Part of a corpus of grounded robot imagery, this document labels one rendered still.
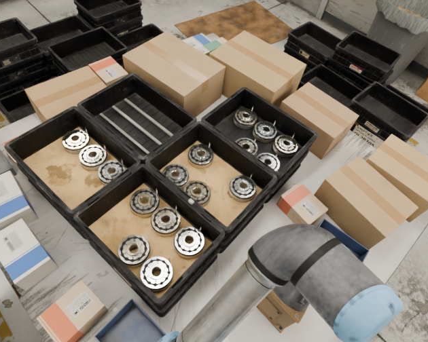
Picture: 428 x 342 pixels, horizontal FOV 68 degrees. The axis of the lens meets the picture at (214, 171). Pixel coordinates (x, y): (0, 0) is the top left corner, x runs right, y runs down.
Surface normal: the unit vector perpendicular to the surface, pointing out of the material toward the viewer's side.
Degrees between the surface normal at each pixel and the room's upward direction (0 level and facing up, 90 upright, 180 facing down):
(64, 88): 0
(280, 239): 45
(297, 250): 39
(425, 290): 0
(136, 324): 0
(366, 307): 20
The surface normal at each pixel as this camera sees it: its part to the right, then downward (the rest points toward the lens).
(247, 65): 0.10, -0.56
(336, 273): -0.22, -0.50
